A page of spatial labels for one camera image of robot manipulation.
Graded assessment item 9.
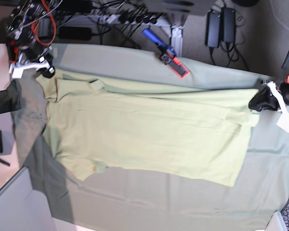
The yellow-green T-shirt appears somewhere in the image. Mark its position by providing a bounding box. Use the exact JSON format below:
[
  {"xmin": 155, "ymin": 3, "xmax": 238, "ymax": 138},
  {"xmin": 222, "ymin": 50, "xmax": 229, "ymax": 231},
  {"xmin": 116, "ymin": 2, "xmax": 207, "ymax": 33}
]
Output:
[{"xmin": 36, "ymin": 73, "xmax": 259, "ymax": 187}]

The black power brick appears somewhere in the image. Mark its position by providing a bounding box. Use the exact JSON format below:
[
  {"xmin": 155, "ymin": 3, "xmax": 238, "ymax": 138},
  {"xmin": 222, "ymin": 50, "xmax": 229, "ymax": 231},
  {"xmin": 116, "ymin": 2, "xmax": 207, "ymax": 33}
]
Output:
[{"xmin": 58, "ymin": 26, "xmax": 92, "ymax": 40}]

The blue red clamp centre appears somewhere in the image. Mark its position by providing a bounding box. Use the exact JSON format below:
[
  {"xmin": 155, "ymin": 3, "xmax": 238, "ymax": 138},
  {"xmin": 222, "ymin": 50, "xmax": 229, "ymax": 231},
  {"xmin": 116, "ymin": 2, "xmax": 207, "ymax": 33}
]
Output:
[{"xmin": 142, "ymin": 28, "xmax": 189, "ymax": 78}]

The black power adapter right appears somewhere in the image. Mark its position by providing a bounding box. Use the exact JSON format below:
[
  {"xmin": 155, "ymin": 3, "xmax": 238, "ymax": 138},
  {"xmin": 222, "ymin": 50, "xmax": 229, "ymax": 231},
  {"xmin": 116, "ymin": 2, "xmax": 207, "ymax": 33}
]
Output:
[{"xmin": 221, "ymin": 7, "xmax": 236, "ymax": 43}]

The white power strip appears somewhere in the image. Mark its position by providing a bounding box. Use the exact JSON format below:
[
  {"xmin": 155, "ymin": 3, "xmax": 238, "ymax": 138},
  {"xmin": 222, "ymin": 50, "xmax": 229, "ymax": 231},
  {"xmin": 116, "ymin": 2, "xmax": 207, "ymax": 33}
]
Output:
[{"xmin": 86, "ymin": 13, "xmax": 171, "ymax": 27}]

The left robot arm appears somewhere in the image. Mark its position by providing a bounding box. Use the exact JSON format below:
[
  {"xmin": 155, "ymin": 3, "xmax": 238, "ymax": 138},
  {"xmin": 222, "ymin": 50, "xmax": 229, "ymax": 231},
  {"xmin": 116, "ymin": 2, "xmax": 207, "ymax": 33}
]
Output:
[{"xmin": 249, "ymin": 50, "xmax": 289, "ymax": 112}]

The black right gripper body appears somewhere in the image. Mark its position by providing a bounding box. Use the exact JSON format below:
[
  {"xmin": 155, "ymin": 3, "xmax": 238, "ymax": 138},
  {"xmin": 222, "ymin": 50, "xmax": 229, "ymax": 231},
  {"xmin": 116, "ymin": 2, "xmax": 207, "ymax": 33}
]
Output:
[{"xmin": 36, "ymin": 51, "xmax": 55, "ymax": 78}]

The black power adapter left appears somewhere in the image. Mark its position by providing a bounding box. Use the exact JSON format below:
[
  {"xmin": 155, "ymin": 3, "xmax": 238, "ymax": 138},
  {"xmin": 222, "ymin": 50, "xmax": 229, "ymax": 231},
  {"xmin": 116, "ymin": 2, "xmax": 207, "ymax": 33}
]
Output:
[{"xmin": 205, "ymin": 11, "xmax": 221, "ymax": 48}]

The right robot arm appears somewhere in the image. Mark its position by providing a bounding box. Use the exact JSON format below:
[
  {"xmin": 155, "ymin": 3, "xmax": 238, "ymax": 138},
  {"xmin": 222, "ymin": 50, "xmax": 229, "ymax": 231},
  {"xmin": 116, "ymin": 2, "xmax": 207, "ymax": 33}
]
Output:
[{"xmin": 6, "ymin": 0, "xmax": 56, "ymax": 79}]

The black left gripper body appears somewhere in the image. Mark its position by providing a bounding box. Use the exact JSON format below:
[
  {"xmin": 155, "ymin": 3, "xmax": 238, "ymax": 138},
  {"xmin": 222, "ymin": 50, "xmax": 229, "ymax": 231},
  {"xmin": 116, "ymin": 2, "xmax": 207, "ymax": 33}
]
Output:
[{"xmin": 248, "ymin": 86, "xmax": 280, "ymax": 112}]

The black power adapter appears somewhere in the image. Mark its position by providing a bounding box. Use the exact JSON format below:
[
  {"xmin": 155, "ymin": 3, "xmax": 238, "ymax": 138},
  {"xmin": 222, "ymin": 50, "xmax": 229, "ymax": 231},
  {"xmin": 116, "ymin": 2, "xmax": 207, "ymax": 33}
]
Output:
[
  {"xmin": 205, "ymin": 11, "xmax": 221, "ymax": 48},
  {"xmin": 221, "ymin": 7, "xmax": 236, "ymax": 43}
]

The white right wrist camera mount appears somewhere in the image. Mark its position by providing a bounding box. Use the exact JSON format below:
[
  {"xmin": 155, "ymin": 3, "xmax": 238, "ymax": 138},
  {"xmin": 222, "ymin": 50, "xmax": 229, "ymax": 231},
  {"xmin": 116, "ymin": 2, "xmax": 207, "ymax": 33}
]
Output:
[{"xmin": 9, "ymin": 52, "xmax": 46, "ymax": 79}]

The dark cloth at edge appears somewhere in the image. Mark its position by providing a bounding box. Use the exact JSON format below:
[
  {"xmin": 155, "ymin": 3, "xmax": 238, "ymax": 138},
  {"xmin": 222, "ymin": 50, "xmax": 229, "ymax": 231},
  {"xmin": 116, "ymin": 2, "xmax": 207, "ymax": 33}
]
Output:
[{"xmin": 0, "ymin": 79, "xmax": 22, "ymax": 114}]

